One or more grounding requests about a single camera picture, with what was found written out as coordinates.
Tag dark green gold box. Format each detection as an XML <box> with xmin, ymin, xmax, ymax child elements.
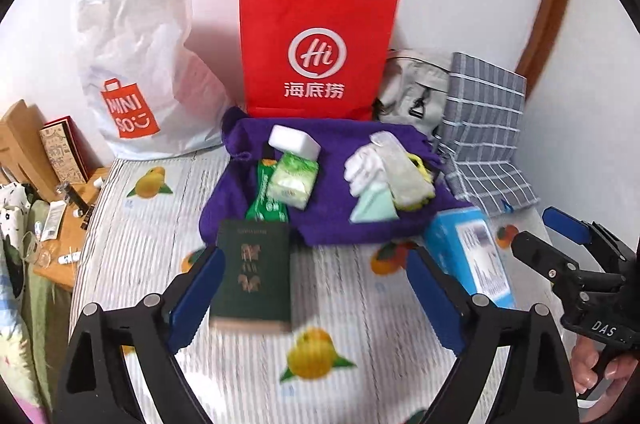
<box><xmin>209</xmin><ymin>219</ymin><xmax>292</xmax><ymax>334</ymax></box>

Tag blue tissue pack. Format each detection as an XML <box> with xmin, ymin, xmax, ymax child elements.
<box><xmin>423</xmin><ymin>207</ymin><xmax>515</xmax><ymax>308</ymax></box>

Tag yellow black pouch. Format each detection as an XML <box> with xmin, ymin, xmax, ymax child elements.
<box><xmin>399</xmin><ymin>153</ymin><xmax>436</xmax><ymax>211</ymax></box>

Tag right hand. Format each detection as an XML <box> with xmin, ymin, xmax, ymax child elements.
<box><xmin>570</xmin><ymin>334</ymin><xmax>639</xmax><ymax>396</ymax></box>

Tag wooden side table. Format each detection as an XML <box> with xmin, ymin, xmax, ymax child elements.
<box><xmin>1</xmin><ymin>100</ymin><xmax>108</xmax><ymax>292</ymax></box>

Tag wooden door frame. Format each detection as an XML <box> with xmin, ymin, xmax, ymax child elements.
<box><xmin>515</xmin><ymin>0</ymin><xmax>568</xmax><ymax>96</ymax></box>

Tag green tissue packet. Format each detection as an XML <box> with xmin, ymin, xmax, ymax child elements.
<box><xmin>267</xmin><ymin>153</ymin><xmax>319</xmax><ymax>210</ymax></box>

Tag green sachet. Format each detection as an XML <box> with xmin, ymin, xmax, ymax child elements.
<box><xmin>245</xmin><ymin>157</ymin><xmax>288</xmax><ymax>223</ymax></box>

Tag mint green cloth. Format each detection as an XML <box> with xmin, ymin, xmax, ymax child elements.
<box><xmin>349</xmin><ymin>181</ymin><xmax>399</xmax><ymax>223</ymax></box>

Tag red paper bag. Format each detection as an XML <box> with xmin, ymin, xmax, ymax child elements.
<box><xmin>239</xmin><ymin>0</ymin><xmax>399</xmax><ymax>121</ymax></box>

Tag beige backpack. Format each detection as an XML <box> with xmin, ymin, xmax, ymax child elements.
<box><xmin>374</xmin><ymin>50</ymin><xmax>449</xmax><ymax>138</ymax></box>

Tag clear plastic bag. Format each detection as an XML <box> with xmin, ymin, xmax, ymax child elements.
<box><xmin>370</xmin><ymin>131</ymin><xmax>428</xmax><ymax>210</ymax></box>

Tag purple towel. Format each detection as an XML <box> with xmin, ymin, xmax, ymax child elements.
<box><xmin>198</xmin><ymin>107</ymin><xmax>471</xmax><ymax>246</ymax></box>

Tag fruit print tablecloth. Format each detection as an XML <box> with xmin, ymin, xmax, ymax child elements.
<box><xmin>72</xmin><ymin>147</ymin><xmax>454</xmax><ymax>423</ymax></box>

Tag white foam block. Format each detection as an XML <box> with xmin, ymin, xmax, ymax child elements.
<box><xmin>268</xmin><ymin>125</ymin><xmax>321</xmax><ymax>162</ymax></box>

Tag white Miniso plastic bag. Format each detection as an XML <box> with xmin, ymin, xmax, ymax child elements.
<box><xmin>77</xmin><ymin>0</ymin><xmax>232</xmax><ymax>161</ymax></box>

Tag grey checked cushion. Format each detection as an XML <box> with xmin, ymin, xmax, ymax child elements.
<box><xmin>437</xmin><ymin>52</ymin><xmax>539</xmax><ymax>217</ymax></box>

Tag patterned small box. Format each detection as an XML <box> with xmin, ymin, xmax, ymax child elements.
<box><xmin>39</xmin><ymin>116</ymin><xmax>90</xmax><ymax>183</ymax></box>

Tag white glove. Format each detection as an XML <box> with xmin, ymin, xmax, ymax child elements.
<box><xmin>344</xmin><ymin>143</ymin><xmax>387</xmax><ymax>197</ymax></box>

